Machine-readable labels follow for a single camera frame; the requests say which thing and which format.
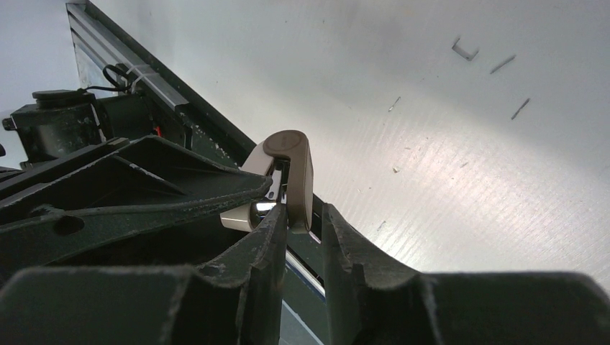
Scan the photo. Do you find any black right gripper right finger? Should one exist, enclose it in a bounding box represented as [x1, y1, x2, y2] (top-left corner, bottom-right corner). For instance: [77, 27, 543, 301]
[322, 204, 609, 344]

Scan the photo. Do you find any front aluminium rail assembly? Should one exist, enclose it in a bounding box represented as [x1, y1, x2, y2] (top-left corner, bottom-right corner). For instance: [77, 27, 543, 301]
[65, 1, 188, 109]

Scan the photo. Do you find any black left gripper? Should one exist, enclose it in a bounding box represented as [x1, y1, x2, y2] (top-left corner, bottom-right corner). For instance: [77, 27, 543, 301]
[1, 90, 271, 282]

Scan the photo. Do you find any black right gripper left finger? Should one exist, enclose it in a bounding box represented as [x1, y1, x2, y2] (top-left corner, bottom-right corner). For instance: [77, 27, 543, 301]
[1, 204, 288, 344]

